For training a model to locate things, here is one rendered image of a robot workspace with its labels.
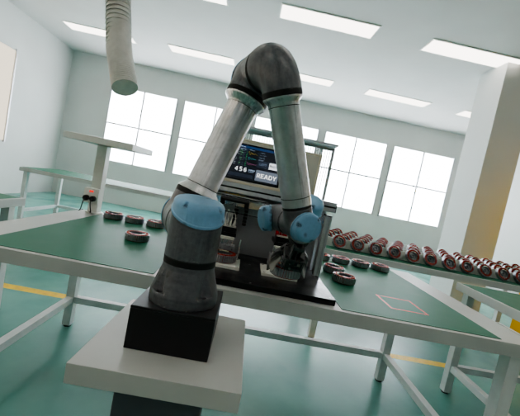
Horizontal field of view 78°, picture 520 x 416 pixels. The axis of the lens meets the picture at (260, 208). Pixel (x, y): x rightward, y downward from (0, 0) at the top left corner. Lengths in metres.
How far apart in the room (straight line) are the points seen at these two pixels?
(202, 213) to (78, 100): 8.31
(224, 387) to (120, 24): 2.28
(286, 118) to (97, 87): 8.13
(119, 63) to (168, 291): 1.88
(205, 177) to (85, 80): 8.18
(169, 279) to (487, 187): 4.75
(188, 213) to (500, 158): 4.85
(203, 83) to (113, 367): 7.70
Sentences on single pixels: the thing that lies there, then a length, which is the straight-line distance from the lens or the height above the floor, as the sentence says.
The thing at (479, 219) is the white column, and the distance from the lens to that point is 5.13.
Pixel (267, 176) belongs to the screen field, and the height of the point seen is 1.17.
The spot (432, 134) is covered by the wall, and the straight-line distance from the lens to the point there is 9.01.
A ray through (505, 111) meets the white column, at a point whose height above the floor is 2.68.
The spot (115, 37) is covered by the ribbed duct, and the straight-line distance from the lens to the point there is 2.51.
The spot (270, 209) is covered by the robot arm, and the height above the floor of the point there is 1.07.
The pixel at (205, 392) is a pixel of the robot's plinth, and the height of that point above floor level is 0.74.
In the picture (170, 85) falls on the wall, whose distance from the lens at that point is 8.28.
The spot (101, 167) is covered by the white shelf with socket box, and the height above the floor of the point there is 1.04.
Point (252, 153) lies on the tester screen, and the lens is 1.49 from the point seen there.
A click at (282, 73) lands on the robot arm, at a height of 1.38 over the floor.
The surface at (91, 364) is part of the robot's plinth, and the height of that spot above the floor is 0.75.
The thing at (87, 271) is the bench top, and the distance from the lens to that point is 1.26.
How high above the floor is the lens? 1.13
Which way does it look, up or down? 4 degrees down
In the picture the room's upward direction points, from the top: 12 degrees clockwise
